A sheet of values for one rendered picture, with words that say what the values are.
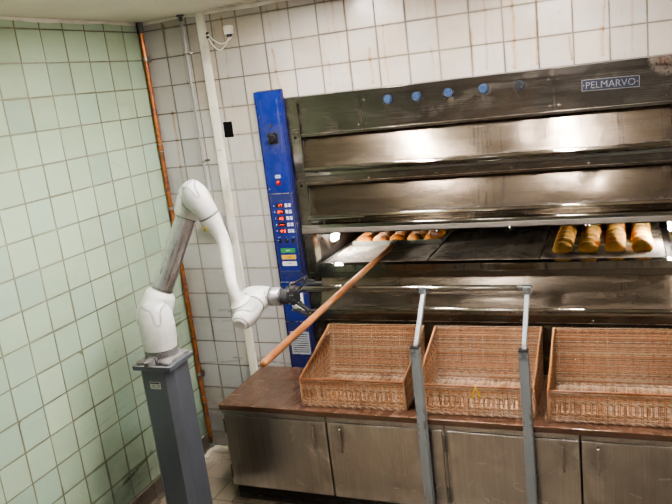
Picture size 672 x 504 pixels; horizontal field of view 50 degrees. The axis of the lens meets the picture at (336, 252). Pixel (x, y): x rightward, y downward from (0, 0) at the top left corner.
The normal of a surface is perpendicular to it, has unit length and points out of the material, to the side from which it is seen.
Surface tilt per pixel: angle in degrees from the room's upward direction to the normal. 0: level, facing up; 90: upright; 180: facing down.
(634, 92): 90
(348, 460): 90
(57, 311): 90
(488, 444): 90
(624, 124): 70
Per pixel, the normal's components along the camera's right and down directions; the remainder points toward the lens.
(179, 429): 0.41, 0.16
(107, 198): 0.93, -0.02
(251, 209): -0.36, 0.25
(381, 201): -0.39, -0.09
